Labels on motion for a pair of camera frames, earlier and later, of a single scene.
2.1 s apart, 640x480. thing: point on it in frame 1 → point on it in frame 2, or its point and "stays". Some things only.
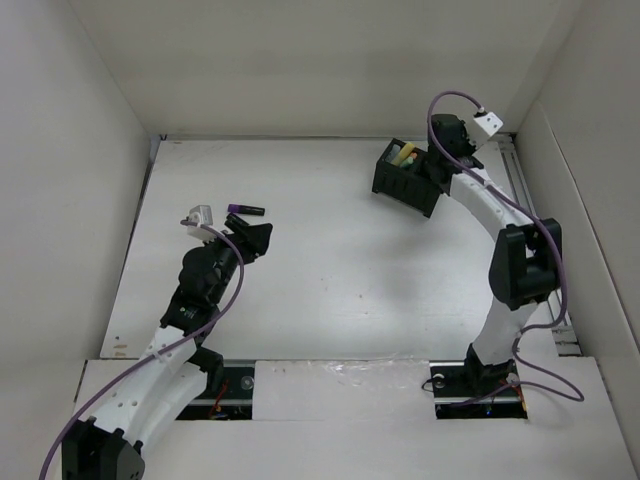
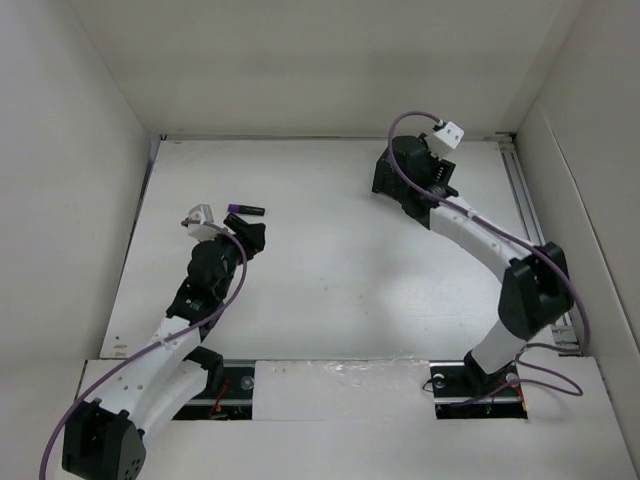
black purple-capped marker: x=249 y=210 stays
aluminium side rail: x=560 y=320 stays
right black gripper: x=464 y=136 → x=434 y=160
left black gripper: x=250 y=241 stays
